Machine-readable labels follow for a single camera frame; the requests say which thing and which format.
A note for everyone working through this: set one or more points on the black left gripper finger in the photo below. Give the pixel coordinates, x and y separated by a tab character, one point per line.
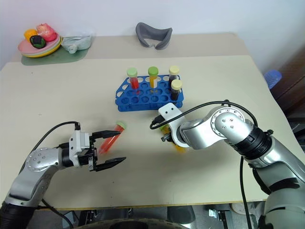
107	134
110	162

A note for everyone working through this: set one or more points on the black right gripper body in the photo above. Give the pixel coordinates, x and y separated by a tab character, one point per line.
165	138

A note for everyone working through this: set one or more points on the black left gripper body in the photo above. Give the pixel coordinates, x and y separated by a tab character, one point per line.
91	156

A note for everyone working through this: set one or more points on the red test tube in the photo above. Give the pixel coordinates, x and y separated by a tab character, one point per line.
108	144

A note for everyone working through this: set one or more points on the yellow test tube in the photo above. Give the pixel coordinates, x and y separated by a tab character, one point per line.
179	149

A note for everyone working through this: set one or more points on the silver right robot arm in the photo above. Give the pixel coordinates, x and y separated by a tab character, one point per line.
228	126

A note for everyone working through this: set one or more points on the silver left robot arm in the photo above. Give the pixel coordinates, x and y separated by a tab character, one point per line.
38	163

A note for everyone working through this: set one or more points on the blue test tube rack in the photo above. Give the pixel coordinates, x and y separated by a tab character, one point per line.
143	100

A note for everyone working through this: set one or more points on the dark tube cream cap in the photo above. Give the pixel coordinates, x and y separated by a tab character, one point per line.
174	72
176	90

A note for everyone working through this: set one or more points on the red tube light-green cap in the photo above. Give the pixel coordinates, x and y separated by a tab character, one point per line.
133	80

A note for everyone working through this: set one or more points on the yellow tube green cap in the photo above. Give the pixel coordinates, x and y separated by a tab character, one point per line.
153	77

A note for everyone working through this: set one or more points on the green table mat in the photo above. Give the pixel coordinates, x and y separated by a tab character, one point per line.
71	58

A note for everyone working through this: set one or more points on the clear plastic bag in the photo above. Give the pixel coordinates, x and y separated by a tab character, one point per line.
79	39

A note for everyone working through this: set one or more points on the stacked plates with toy fruit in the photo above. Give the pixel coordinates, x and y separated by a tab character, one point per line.
53	48

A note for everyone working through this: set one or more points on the grey foam face pad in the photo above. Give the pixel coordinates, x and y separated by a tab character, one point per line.
143	35

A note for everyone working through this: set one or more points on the light green plate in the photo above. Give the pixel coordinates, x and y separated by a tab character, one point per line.
35	55

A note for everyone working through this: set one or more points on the black and green toy fruit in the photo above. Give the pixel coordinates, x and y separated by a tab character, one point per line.
37	41

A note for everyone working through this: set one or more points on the red toy apple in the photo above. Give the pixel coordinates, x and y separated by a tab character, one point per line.
46	32

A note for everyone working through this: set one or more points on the pink plate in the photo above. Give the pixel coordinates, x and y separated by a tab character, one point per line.
25	46

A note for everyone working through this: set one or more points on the blue stool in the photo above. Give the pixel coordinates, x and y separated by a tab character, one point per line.
272	78

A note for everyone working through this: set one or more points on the orange toy fruit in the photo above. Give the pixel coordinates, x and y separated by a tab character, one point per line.
29	33

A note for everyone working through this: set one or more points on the dark wooden cabinet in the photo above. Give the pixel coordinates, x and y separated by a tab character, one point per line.
294	78

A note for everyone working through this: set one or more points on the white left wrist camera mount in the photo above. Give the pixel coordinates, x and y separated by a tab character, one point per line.
78	141

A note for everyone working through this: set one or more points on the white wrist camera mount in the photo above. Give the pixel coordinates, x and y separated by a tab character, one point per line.
78	141
170	112

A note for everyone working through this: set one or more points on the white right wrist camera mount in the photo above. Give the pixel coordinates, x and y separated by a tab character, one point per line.
170	112

